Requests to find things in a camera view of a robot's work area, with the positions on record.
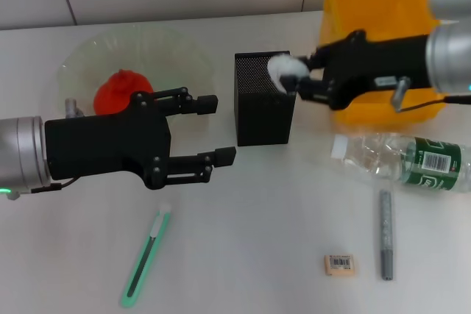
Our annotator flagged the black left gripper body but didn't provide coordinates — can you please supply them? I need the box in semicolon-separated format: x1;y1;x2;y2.
43;90;174;190

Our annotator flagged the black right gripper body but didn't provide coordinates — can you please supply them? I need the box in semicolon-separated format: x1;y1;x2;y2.
322;29;430;111

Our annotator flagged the white paper ball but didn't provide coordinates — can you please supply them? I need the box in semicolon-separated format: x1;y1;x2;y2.
267;52;310;90

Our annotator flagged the red-orange knitted toy orange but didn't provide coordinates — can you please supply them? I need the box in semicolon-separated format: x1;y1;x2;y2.
93;68;155;115

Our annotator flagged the clear green-label water bottle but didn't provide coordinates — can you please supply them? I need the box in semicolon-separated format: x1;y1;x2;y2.
330;133;471;194

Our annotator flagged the black mesh pen holder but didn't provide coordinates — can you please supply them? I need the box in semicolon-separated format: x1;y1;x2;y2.
234;50;297;147

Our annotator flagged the green glass fruit plate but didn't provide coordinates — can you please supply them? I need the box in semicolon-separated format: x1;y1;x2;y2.
54;25;216;120

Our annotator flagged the green utility knife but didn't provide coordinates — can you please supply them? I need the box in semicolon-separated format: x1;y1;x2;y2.
119;201;172;308

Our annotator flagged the beige eraser with barcode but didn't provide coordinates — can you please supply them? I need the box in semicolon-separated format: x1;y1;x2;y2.
323;254;357;277

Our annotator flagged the grey glitter pen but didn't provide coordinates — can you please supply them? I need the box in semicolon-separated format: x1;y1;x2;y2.
378;189;394;281

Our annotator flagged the yellow plastic bin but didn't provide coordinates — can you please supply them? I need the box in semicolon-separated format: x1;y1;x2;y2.
318;0;448;126

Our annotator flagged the silver right wrist post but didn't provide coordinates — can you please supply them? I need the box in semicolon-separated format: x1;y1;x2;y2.
390;76;412;113

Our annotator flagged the silver wrist post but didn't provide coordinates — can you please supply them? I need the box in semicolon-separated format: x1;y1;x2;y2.
390;76;412;113
64;97;84;118

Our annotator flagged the silver left wrist post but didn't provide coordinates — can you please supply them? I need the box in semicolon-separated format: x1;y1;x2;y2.
64;97;84;118

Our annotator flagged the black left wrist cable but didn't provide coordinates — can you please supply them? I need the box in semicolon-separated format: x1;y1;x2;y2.
31;177;80;194

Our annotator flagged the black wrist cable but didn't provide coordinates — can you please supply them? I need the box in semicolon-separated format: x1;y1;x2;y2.
31;177;80;194
399;95;471;113

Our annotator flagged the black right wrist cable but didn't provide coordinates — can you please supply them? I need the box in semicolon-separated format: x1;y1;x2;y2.
399;95;471;113

